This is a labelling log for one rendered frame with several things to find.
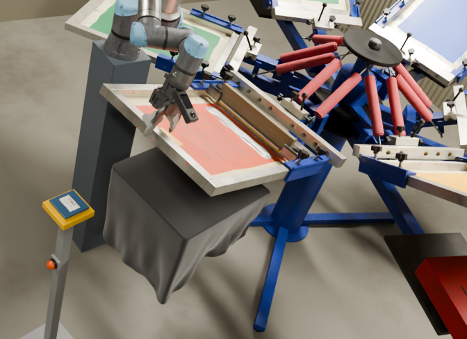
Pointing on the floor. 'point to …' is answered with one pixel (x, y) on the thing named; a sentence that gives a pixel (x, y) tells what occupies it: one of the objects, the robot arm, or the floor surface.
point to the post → (51, 328)
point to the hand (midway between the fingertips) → (158, 134)
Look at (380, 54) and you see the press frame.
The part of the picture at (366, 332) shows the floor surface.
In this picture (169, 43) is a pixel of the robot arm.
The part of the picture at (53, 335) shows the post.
